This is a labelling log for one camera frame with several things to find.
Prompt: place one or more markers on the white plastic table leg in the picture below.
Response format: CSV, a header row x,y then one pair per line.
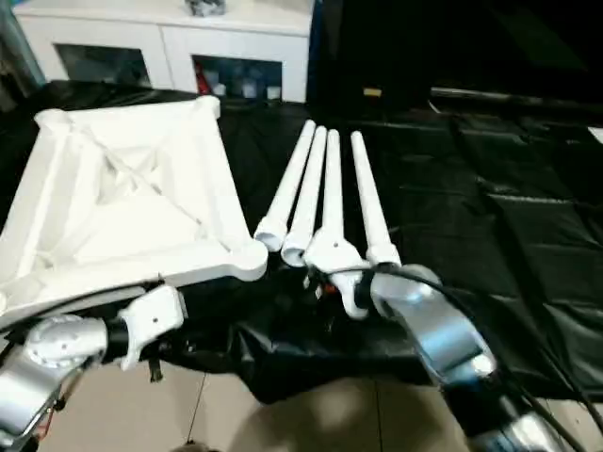
x,y
308,188
331,183
372,207
289,183

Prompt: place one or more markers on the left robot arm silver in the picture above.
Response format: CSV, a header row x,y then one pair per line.
x,y
52,343

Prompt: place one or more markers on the white plastic table top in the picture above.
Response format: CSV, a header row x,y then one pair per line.
x,y
118,188

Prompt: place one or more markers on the black work mat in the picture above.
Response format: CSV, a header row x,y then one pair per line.
x,y
494,212

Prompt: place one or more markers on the small white jar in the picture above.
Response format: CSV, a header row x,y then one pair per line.
x,y
272,92
220,90
248,89

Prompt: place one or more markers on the red package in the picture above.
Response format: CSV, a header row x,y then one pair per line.
x,y
201,80

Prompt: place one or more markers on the black cabinet with yellow label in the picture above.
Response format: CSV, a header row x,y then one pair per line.
x,y
367,47

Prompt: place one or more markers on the black covered bench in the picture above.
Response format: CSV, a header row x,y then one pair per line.
x,y
518,101

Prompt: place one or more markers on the white cabinet with glass doors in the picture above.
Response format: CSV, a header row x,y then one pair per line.
x,y
165,37

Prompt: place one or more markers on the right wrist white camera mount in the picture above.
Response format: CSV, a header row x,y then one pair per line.
x,y
337,256

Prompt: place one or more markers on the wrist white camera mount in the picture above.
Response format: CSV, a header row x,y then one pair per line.
x,y
151,320
337,256

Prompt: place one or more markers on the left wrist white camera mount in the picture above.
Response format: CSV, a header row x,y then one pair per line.
x,y
151,320

